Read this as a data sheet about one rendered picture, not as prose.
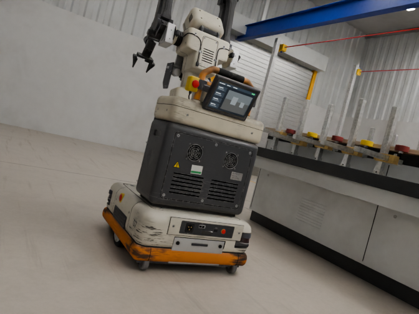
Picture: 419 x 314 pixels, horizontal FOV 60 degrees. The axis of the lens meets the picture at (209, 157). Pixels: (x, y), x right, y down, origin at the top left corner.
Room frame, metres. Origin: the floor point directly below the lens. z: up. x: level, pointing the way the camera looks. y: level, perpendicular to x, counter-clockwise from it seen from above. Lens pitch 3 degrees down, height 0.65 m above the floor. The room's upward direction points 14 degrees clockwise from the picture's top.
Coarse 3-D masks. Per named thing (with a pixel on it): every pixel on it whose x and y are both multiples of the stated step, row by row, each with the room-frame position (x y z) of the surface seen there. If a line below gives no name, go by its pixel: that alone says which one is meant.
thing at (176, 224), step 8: (176, 224) 1.64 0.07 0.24; (184, 224) 1.66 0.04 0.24; (192, 224) 1.68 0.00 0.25; (200, 224) 1.70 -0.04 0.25; (208, 224) 1.73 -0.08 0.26; (216, 224) 1.75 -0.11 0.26; (224, 224) 1.77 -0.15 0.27; (232, 224) 1.79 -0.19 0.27; (168, 232) 1.62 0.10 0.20; (176, 232) 1.64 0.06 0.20; (184, 232) 1.67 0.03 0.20; (192, 232) 1.68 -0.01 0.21; (200, 232) 1.71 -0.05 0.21; (208, 232) 1.73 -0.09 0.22; (216, 232) 1.75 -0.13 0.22; (224, 232) 1.77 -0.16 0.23; (232, 232) 1.80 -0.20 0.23; (240, 232) 1.82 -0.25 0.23
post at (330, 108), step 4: (332, 104) 2.64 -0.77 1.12; (328, 108) 2.64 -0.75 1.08; (332, 108) 2.63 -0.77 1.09; (328, 112) 2.64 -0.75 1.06; (332, 112) 2.64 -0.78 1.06; (328, 116) 2.63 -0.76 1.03; (324, 120) 2.65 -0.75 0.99; (328, 120) 2.62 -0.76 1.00; (324, 124) 2.64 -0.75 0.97; (328, 124) 2.63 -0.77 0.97; (324, 128) 2.63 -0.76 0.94; (328, 128) 2.64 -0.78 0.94; (324, 132) 2.62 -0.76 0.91; (320, 136) 2.64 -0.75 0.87; (324, 136) 2.63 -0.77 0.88; (320, 148) 2.63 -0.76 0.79; (316, 152) 2.65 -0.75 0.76; (320, 152) 2.63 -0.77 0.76; (316, 156) 2.64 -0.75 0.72; (320, 156) 2.64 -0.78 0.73
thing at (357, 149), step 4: (356, 148) 2.02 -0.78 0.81; (360, 148) 2.02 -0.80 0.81; (364, 148) 2.04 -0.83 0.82; (360, 152) 2.02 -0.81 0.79; (364, 152) 2.04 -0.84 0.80; (368, 152) 2.06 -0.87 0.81; (372, 152) 2.08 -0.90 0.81; (376, 152) 2.09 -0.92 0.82; (372, 156) 2.12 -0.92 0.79; (376, 156) 2.10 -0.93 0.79; (380, 156) 2.12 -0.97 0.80; (384, 156) 2.14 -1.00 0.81; (388, 156) 2.16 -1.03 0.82; (400, 160) 2.22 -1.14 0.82; (400, 164) 2.23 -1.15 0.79
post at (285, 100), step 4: (284, 100) 3.06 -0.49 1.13; (288, 100) 3.06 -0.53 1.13; (284, 104) 3.05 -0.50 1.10; (284, 108) 3.06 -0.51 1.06; (280, 112) 3.08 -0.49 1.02; (284, 112) 3.06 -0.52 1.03; (280, 116) 3.07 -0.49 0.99; (284, 116) 3.07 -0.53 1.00; (280, 120) 3.05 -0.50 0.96; (280, 124) 3.05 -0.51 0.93; (276, 128) 3.07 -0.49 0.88; (280, 128) 3.06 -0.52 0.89; (272, 140) 3.08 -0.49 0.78; (276, 140) 3.06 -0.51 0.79; (272, 144) 3.07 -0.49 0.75; (276, 144) 3.06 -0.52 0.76
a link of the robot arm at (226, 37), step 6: (228, 0) 2.42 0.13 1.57; (234, 0) 2.42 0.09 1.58; (228, 6) 2.41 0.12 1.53; (234, 6) 2.43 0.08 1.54; (228, 12) 2.40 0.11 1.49; (228, 18) 2.40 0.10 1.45; (228, 24) 2.39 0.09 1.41; (228, 30) 2.39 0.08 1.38; (222, 36) 2.40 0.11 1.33; (228, 36) 2.39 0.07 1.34
